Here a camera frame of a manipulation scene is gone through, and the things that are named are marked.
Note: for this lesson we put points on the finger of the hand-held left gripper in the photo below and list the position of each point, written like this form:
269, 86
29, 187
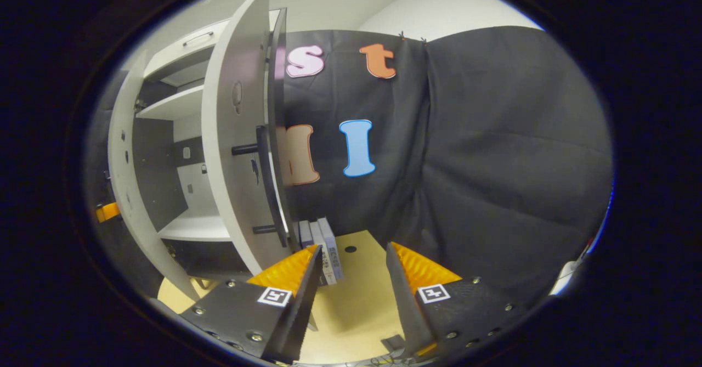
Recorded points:
108, 212

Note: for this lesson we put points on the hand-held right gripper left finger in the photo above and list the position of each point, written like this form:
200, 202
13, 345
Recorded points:
304, 306

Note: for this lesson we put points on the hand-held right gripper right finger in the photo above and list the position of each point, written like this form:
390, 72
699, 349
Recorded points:
403, 295

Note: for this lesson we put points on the beige cabinet door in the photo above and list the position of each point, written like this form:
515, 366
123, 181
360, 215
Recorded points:
225, 136
122, 180

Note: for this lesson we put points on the grey double-door shoe cabinet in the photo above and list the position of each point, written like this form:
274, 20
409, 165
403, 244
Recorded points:
159, 175

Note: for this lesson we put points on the white lower cabinet shelf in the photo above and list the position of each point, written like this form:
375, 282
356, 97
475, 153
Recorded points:
197, 229

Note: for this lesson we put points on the white cabinet shelf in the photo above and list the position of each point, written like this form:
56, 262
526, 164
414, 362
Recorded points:
197, 229
175, 103

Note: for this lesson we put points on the white upper cabinet shelf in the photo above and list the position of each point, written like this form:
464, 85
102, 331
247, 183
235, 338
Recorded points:
175, 103

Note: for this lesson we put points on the beige cabinet flap panel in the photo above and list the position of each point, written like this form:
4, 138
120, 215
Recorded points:
170, 54

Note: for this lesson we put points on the small grey block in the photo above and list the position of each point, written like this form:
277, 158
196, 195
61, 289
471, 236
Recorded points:
394, 345

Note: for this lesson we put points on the white flat box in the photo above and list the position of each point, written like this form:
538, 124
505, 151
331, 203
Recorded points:
324, 257

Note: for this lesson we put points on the light grey flat box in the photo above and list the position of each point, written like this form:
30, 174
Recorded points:
332, 246

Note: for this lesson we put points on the dark grey flat box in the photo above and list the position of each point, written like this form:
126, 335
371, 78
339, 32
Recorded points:
305, 234

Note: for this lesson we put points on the white object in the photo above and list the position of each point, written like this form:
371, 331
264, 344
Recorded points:
565, 276

